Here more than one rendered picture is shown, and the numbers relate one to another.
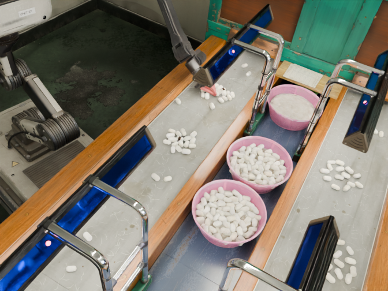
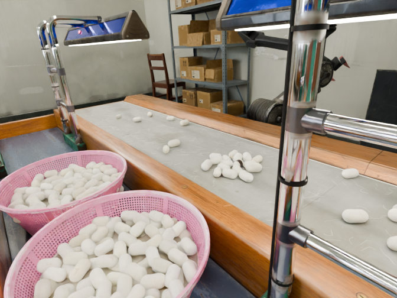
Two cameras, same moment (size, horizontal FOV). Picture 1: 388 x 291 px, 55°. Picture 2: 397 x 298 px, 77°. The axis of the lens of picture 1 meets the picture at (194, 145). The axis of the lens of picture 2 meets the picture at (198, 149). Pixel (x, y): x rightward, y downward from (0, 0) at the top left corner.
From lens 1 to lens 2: 1.59 m
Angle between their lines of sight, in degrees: 90
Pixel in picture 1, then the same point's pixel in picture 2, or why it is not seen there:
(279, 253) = not seen: outside the picture
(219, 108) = (355, 236)
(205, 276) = not seen: hidden behind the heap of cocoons
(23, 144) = not seen: hidden behind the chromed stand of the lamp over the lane
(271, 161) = (104, 290)
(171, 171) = (179, 155)
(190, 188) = (133, 154)
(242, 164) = (139, 223)
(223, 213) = (74, 180)
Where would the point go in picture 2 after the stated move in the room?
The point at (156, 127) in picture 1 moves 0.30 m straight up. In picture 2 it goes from (270, 152) to (277, 30)
